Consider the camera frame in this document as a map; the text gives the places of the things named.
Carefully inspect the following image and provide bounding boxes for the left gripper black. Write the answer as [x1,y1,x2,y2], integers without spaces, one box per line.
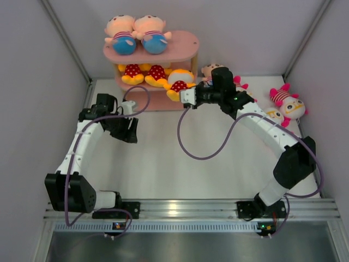
[105,111,138,144]

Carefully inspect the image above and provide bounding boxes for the small baby doll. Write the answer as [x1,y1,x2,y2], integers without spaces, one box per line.
[201,63,224,85]

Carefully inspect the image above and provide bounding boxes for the yellow plush red dotted dress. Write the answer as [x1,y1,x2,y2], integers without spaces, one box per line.
[118,64,145,86]

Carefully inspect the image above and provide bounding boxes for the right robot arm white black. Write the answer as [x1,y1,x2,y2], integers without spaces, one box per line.
[180,67,316,219]

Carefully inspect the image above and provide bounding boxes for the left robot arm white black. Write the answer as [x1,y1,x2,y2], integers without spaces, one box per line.
[45,94,138,218]

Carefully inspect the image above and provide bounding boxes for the pink three-tier shelf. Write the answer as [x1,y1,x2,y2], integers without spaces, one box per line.
[103,31,200,108]

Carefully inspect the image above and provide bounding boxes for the white plush yellow glasses front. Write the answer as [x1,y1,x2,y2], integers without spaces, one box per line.
[263,107,295,128]

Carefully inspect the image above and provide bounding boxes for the white plush yellow glasses right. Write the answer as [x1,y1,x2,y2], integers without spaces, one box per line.
[269,83,308,120]

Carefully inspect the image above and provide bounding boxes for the right baby doll blue pants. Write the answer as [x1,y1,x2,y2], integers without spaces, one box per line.
[133,15,172,55]

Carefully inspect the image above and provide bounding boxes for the baby doll blue pants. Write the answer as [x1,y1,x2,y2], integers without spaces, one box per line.
[104,15,136,55]
[133,15,172,55]

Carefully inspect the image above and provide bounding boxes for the left baby doll blue pants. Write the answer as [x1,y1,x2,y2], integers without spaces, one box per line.
[104,15,136,55]

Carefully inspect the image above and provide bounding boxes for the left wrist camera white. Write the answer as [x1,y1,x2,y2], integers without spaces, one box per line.
[121,100,137,115]

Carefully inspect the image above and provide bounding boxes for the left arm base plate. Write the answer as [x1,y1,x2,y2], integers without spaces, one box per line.
[92,201,141,219]

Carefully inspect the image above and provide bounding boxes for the perforated cable duct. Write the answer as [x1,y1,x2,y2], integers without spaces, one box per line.
[54,221,276,233]

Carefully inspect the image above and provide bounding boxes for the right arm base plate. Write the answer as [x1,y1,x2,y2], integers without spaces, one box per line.
[237,200,287,221]

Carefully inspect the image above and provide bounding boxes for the aluminium mounting rail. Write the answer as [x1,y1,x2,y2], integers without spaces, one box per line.
[43,198,341,219]

